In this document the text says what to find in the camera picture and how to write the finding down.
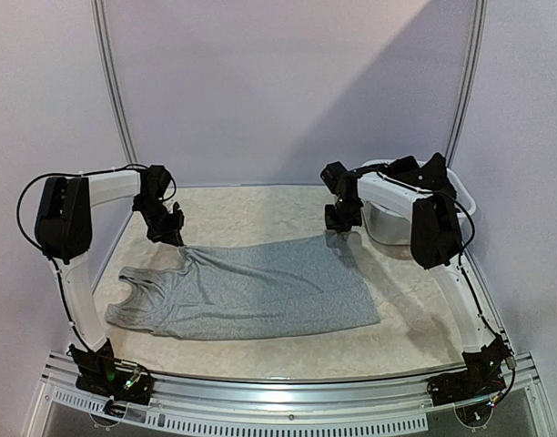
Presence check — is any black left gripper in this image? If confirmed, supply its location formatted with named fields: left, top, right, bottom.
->
left=134, top=196, right=185, bottom=247

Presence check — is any grey t-shirt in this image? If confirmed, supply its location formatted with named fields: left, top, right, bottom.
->
left=105, top=233, right=380, bottom=341

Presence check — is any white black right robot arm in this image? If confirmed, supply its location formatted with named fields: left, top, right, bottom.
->
left=320, top=153, right=512, bottom=397

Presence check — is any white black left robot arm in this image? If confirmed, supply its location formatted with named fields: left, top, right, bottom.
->
left=35, top=165, right=185, bottom=353

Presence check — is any translucent white laundry basket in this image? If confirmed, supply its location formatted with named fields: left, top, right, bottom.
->
left=357, top=168, right=477, bottom=246

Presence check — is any black garment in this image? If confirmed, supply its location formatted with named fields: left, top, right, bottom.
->
left=385, top=153, right=457, bottom=198

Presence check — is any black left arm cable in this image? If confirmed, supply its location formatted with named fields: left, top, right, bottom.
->
left=15, top=163, right=177, bottom=338

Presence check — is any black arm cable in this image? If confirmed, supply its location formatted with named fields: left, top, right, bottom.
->
left=350, top=166, right=519, bottom=365
left=15, top=163, right=177, bottom=338

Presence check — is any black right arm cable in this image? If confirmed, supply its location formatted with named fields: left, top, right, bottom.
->
left=350, top=166, right=519, bottom=365

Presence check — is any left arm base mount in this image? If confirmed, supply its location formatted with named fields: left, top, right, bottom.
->
left=68, top=340, right=155, bottom=406

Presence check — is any aluminium front rail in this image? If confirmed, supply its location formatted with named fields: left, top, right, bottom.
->
left=28, top=353, right=556, bottom=436

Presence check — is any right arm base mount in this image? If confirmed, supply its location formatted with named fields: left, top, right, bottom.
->
left=427, top=365, right=517, bottom=408

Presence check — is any aluminium right corner post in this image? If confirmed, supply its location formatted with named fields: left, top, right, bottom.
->
left=446, top=0, right=488, bottom=167

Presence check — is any aluminium corner post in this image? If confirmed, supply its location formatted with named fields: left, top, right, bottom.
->
left=446, top=0, right=488, bottom=167
left=91, top=0, right=139, bottom=164

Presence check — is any aluminium left corner post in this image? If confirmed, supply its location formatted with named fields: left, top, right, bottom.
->
left=91, top=0, right=139, bottom=164

